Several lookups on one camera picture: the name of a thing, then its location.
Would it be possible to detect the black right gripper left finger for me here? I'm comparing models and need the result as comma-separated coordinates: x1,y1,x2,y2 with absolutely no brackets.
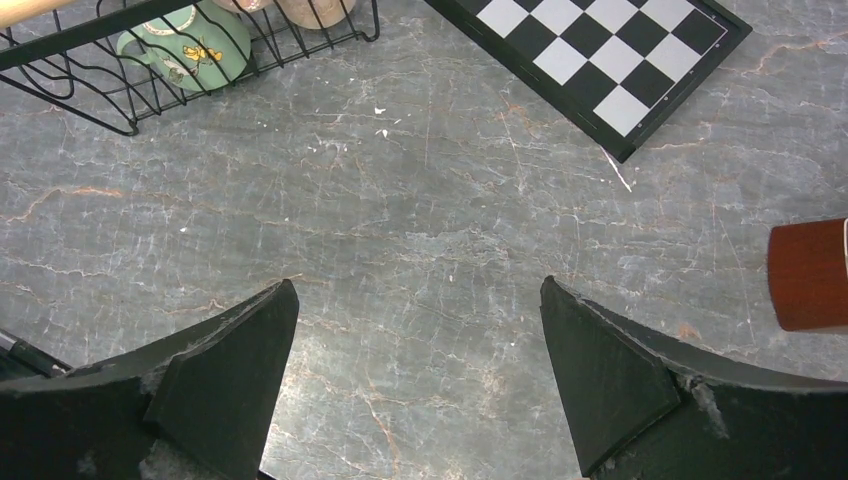
1,280,299,479

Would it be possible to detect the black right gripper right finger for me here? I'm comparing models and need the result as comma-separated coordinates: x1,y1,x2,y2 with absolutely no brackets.
540,277,847,479

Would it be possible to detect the small green teacup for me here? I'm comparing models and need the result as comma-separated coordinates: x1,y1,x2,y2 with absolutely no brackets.
115,1,251,92

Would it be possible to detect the pink iridescent mug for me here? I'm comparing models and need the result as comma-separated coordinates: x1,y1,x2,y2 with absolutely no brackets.
278,0,357,30

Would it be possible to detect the brown wooden metronome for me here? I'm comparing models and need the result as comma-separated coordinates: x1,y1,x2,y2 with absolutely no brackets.
767,218,847,334

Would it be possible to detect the black white chessboard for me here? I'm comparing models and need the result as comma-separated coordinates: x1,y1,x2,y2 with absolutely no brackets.
429,0,752,163

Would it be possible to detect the red floral mug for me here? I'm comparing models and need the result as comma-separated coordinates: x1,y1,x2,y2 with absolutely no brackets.
214,0,273,14

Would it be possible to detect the black wire dish rack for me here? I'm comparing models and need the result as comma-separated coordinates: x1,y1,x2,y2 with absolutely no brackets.
1,1,380,136

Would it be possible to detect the right wooden rack handle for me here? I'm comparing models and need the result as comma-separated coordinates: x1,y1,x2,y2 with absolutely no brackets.
0,0,74,29

